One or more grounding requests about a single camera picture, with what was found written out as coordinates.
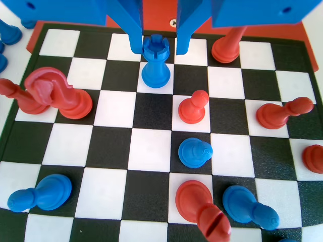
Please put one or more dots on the tall red piece back row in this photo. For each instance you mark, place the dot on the tall red piece back row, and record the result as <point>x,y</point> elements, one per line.
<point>224,50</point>

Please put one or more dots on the red chess pawn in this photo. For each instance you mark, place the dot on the red chess pawn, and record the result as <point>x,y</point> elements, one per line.
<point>12,90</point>
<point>314,158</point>
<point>191,111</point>
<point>272,116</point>

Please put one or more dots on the red chess knight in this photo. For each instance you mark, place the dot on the red chess knight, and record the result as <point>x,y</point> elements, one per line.
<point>73,106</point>

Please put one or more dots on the blue chess rook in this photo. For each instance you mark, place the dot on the blue chess rook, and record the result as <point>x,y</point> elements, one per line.
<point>10,34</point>

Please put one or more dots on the red bishop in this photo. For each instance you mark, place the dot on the red bishop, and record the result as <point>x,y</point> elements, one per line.
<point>191,199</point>

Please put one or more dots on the silver plate screw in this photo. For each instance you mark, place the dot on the silver plate screw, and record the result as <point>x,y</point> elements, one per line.
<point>173,23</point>

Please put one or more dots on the black white chessboard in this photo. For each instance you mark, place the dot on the black white chessboard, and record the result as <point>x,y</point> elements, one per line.
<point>151,148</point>

